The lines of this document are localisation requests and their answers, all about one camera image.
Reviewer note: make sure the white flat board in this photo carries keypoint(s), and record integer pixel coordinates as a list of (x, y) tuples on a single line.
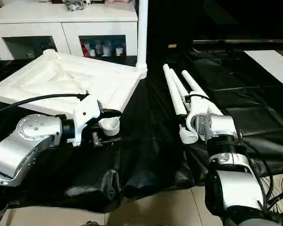
[(273, 66)]

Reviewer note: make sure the white plastic table top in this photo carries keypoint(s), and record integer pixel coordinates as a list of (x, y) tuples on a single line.
[(70, 80)]

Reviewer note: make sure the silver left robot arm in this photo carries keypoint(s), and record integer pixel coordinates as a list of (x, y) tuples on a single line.
[(23, 146)]

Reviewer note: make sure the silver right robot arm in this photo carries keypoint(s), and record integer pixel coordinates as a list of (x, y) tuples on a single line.
[(221, 141)]

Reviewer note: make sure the white glass-door cabinet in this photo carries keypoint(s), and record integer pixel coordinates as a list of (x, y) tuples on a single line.
[(61, 19)]

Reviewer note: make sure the black plastic mat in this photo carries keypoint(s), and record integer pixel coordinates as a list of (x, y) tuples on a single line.
[(151, 141)]

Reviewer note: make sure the white plastic table leg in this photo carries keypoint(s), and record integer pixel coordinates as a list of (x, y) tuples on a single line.
[(179, 87), (142, 33), (172, 89), (198, 92)]

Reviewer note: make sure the grey crumpled object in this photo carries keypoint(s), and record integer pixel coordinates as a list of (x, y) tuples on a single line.
[(78, 4)]

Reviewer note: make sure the small yellow label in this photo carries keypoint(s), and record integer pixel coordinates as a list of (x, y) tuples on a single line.
[(172, 46)]

